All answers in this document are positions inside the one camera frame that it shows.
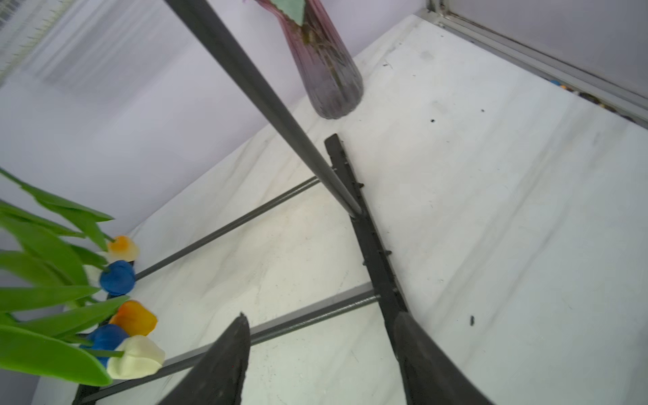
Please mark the white tulip group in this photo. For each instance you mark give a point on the white tulip group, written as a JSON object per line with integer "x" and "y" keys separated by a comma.
{"x": 85, "y": 219}
{"x": 31, "y": 353}

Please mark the dark ribbed vase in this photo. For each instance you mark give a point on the dark ribbed vase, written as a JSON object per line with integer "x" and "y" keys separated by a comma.
{"x": 328, "y": 72}

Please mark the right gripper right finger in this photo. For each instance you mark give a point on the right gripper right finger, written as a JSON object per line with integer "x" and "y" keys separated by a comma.
{"x": 429, "y": 376}

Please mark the black clothes rack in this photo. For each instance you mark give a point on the black clothes rack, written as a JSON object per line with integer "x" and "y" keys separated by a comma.
{"x": 337, "y": 176}

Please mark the blue tulip group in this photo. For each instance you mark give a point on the blue tulip group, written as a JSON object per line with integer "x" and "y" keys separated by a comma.
{"x": 48, "y": 260}
{"x": 87, "y": 324}

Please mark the sunflower bouquet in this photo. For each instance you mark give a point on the sunflower bouquet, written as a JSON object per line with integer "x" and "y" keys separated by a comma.
{"x": 293, "y": 9}

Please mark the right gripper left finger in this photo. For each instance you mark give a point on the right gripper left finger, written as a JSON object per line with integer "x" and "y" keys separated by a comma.
{"x": 218, "y": 378}

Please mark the yellow tulip group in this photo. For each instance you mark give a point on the yellow tulip group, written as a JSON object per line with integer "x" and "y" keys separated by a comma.
{"x": 133, "y": 316}

